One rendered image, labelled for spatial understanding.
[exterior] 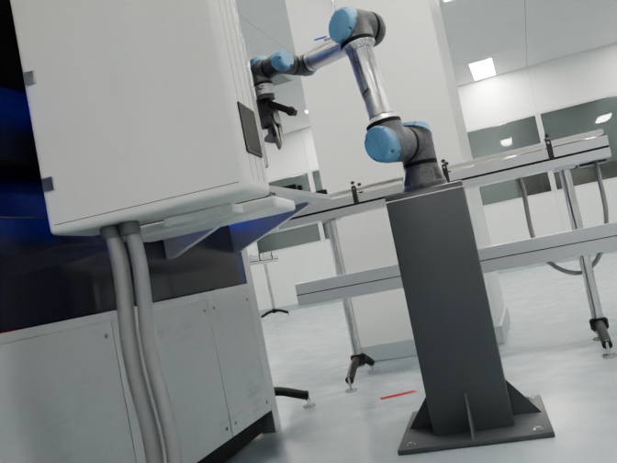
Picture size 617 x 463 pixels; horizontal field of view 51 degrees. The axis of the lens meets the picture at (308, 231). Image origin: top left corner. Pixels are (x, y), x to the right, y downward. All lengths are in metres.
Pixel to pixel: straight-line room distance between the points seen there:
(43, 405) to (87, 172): 0.54
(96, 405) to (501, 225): 8.95
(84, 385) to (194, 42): 0.87
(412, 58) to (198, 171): 2.63
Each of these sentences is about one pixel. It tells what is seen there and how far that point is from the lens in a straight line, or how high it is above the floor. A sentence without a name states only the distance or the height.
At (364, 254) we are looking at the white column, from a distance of 3.89.
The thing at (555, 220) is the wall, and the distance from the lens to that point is 10.30.
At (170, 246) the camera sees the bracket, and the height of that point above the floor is 0.77.
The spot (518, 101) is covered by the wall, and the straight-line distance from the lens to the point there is 10.46.
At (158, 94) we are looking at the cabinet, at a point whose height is 1.06.
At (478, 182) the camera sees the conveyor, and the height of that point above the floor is 0.85.
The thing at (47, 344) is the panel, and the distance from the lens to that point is 1.66.
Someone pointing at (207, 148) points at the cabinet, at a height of 0.91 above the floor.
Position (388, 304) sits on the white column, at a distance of 3.88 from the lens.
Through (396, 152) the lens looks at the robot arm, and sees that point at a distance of 2.07.
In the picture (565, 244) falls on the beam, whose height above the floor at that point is 0.49.
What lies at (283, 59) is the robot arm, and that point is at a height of 1.39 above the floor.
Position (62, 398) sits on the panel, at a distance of 1.69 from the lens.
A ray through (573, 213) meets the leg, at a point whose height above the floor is 0.62.
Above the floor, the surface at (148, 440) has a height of 0.29.
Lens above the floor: 0.60
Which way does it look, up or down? 3 degrees up
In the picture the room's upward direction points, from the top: 11 degrees counter-clockwise
